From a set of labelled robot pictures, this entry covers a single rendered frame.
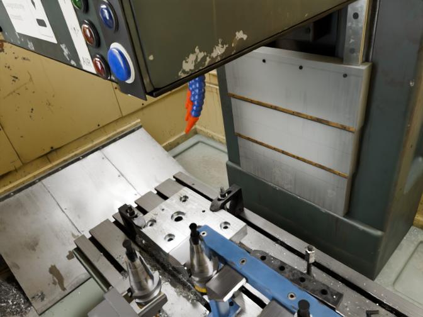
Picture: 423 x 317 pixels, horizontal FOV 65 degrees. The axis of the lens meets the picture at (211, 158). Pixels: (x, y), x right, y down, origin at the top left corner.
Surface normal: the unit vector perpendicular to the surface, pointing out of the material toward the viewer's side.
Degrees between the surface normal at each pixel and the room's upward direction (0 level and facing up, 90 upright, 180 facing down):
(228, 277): 0
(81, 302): 0
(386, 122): 90
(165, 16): 90
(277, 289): 0
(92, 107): 90
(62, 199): 26
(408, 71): 90
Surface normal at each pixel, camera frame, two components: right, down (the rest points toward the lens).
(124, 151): 0.15, -0.61
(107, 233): -0.14, -0.81
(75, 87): 0.69, 0.33
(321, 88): -0.71, 0.48
